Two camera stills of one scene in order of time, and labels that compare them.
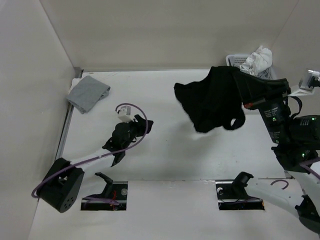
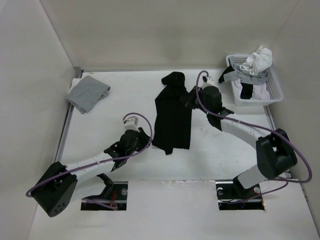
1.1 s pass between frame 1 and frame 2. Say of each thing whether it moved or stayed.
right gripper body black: moved
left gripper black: moved
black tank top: moved
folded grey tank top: stayed
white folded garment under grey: stayed
